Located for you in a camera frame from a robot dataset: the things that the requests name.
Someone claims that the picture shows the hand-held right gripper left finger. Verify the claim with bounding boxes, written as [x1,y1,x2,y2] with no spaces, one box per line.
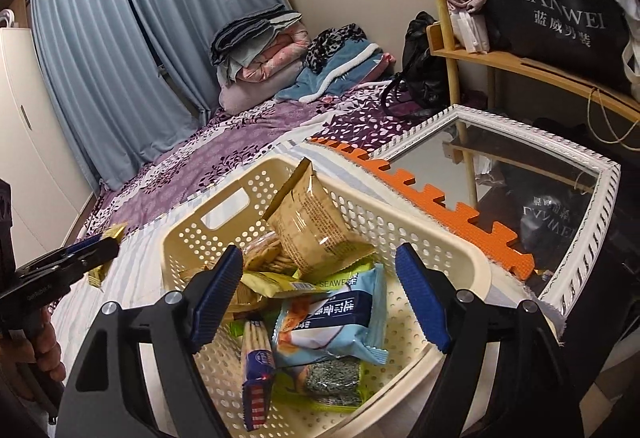
[55,244,246,438]

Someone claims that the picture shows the orange foam mat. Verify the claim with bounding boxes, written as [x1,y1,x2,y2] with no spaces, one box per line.
[309,135,537,282]

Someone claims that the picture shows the pink floral quilt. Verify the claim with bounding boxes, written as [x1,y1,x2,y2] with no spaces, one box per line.
[234,27,312,82]

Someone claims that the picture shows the green seaweed snack packet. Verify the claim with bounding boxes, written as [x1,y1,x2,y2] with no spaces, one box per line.
[227,318,364,415]

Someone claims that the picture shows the leopard print cloth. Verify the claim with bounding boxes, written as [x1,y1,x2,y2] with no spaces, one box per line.
[304,22,369,75]

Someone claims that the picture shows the wooden curved shelf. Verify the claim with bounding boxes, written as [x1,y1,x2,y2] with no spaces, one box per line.
[389,0,640,141]

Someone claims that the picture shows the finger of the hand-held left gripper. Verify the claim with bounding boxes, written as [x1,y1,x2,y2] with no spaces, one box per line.
[16,236,109,278]
[14,239,122,305]

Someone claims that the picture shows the black shopping bag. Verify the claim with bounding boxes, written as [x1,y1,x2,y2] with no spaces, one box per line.
[484,0,632,95]

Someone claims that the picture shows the yellow-green snack packet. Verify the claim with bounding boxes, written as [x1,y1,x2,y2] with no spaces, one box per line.
[241,269,362,300]

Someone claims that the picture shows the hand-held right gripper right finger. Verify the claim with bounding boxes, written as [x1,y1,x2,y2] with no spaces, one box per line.
[394,242,586,438]

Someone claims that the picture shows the blue curtain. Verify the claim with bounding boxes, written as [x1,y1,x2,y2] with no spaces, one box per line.
[27,0,302,194]

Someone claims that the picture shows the clear cookie packet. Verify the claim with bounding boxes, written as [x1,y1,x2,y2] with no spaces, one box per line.
[240,235,302,275]

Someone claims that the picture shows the blue fleece blanket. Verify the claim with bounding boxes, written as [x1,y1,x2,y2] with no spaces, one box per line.
[274,37,397,105]

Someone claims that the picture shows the striped bed sheet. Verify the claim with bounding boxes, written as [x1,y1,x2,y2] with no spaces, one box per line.
[47,137,302,438]

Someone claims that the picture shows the navy cracker packet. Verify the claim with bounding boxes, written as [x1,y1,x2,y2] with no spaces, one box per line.
[239,315,279,434]

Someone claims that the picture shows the person's left hand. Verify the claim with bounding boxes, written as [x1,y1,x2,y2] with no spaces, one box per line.
[0,308,67,401]

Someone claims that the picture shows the white framed mirror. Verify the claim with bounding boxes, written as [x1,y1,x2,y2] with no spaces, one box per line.
[306,103,622,320]

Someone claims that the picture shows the cream perforated plastic basket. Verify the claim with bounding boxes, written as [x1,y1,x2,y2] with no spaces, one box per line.
[161,155,494,438]

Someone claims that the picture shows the white plastic bag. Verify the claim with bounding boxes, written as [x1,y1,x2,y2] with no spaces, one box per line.
[601,0,640,100]

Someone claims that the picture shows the purple floral bedspread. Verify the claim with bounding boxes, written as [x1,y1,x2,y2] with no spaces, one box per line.
[76,82,452,240]

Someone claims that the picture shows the black handbag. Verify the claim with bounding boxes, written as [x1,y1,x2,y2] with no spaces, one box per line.
[381,10,452,120]

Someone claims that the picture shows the grey folded blanket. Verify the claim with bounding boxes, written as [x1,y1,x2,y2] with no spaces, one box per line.
[209,2,304,68]

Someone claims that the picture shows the light blue snack packet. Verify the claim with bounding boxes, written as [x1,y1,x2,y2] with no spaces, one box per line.
[272,263,391,367]

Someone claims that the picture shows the pale pink pillow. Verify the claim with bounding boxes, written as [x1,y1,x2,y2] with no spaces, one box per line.
[216,67,307,115]

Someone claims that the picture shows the white wardrobe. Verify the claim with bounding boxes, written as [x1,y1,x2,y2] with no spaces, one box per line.
[0,25,107,260]

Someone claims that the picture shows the white folded bags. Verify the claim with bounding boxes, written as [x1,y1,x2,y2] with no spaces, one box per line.
[449,10,489,55]

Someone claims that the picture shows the small yellow packet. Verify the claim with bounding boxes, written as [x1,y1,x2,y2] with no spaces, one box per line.
[87,221,129,289]

